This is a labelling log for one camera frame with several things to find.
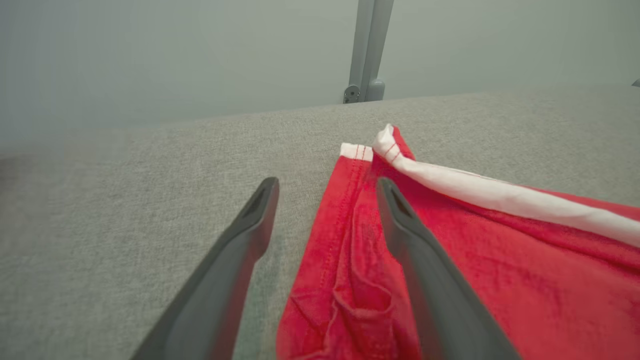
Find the red shorts with white waistband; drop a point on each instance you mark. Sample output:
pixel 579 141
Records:
pixel 350 280

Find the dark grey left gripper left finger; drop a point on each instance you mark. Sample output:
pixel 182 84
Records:
pixel 225 280

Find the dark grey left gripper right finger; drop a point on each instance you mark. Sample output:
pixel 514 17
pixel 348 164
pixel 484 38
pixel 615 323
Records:
pixel 440 300

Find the grey metal post with bracket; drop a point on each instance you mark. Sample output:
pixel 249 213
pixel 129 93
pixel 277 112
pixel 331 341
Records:
pixel 367 40

